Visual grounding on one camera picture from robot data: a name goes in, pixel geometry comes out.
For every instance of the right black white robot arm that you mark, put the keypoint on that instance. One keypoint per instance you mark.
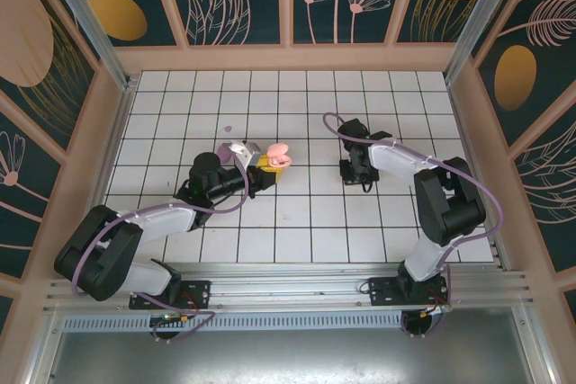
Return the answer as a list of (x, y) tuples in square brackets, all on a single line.
[(450, 204)]

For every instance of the small circuit board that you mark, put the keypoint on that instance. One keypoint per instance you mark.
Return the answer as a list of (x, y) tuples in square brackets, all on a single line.
[(168, 318), (438, 309)]

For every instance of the aluminium frame profile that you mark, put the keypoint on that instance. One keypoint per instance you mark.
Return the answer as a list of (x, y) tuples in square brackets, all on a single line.
[(533, 348), (42, 357)]

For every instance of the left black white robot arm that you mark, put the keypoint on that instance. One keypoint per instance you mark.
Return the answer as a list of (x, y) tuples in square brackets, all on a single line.
[(112, 258)]

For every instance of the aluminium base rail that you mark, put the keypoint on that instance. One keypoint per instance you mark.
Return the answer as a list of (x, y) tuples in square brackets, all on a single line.
[(292, 287)]

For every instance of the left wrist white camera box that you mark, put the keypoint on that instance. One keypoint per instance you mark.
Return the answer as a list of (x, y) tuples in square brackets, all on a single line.
[(243, 154)]

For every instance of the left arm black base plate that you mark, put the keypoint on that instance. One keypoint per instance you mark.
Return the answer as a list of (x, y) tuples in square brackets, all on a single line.
[(198, 294)]

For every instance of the aluminium side rail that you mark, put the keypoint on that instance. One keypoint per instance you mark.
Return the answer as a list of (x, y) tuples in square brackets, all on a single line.
[(118, 127), (462, 123)]

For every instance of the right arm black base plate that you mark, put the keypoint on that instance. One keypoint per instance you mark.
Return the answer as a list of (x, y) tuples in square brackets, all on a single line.
[(382, 296)]

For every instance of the grey metal sheet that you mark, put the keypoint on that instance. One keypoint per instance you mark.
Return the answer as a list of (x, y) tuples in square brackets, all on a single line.
[(292, 361)]

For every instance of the aluminium corner post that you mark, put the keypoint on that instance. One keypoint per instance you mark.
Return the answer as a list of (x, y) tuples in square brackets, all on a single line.
[(481, 11), (90, 24)]

